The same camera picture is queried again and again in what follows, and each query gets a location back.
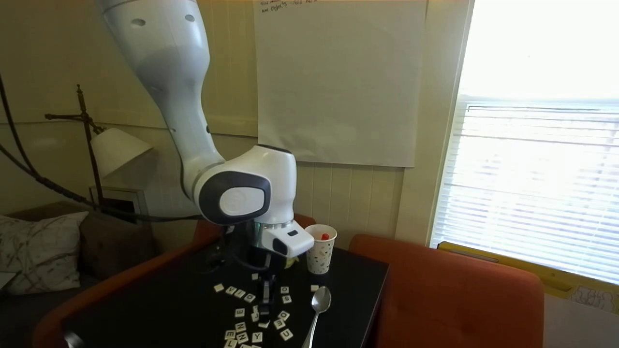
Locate yellow wooden ledge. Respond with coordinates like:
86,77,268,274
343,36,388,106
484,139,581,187
436,239,619,305

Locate small white frame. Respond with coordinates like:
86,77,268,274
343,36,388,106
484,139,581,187
88,183,152,228

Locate white patterned pillow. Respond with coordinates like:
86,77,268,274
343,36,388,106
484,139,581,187
0,210,92,297

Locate dotted paper cup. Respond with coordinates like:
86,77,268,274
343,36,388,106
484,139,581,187
304,222,341,276

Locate brown cushion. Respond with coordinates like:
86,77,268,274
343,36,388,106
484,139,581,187
78,212,163,280

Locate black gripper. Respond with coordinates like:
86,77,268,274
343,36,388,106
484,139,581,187
248,249,279,301

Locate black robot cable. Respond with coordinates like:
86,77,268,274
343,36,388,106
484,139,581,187
0,73,206,224

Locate large white paper sheet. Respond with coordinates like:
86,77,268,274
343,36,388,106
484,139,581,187
252,0,432,170

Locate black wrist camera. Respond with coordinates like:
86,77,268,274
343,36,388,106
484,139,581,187
217,222,256,255

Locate metal spoon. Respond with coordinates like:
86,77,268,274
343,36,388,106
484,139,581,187
300,284,335,348

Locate orange fabric sofa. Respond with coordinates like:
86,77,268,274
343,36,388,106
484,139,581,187
30,210,229,348

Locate white window blind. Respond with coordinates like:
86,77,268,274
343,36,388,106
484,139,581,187
430,94,619,286

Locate lamp with white shade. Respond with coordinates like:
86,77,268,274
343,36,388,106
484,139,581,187
43,83,157,214

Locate black square side table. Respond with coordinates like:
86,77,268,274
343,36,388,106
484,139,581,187
61,239,391,348

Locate small silver metal object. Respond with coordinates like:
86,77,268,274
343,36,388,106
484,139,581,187
63,328,88,348

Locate orange fabric armchair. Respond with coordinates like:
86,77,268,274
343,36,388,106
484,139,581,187
347,232,548,348

